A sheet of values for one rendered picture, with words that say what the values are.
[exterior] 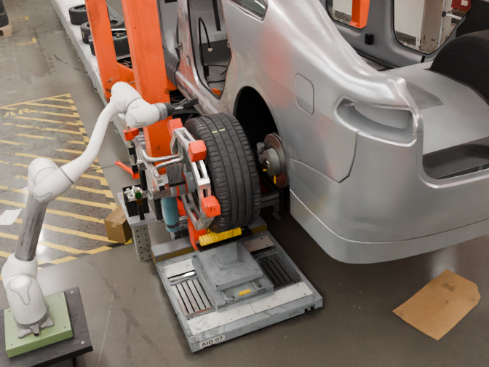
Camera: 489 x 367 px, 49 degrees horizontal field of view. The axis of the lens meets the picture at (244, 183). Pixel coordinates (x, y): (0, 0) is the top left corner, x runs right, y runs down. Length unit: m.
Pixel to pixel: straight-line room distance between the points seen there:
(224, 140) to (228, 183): 0.22
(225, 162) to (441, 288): 1.64
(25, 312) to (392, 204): 1.84
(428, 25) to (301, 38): 5.19
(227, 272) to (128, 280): 0.76
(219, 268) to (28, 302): 1.11
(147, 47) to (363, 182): 1.51
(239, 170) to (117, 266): 1.46
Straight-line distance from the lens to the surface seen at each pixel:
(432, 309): 3.42
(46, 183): 2.67
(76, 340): 2.96
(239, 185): 2.71
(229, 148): 2.72
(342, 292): 3.46
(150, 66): 3.11
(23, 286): 2.87
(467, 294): 3.57
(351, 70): 2.09
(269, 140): 3.10
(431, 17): 7.49
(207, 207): 2.66
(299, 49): 2.35
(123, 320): 3.42
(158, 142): 3.28
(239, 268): 3.29
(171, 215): 3.14
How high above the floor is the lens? 2.30
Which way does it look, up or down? 30 degrees down
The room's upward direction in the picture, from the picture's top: 4 degrees counter-clockwise
